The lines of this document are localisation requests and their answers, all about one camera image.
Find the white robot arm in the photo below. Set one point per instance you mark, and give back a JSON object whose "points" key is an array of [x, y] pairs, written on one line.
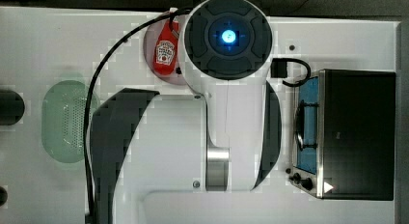
{"points": [[223, 137]]}

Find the black toaster oven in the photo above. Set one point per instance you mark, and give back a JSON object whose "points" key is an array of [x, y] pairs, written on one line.
{"points": [[344, 135]]}

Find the purple round plate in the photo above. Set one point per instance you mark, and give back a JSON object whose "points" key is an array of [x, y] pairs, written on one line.
{"points": [[150, 39]]}

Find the red ketchup bottle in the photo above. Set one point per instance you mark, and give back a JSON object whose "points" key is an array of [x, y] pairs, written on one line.
{"points": [[165, 49]]}

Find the green perforated colander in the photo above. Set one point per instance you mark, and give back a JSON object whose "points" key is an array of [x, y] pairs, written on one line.
{"points": [[62, 121]]}

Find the black round pan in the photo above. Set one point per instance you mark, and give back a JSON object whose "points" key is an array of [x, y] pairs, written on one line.
{"points": [[12, 107]]}

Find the black camera mount with cable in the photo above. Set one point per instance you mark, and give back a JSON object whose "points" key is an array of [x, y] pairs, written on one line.
{"points": [[278, 69]]}

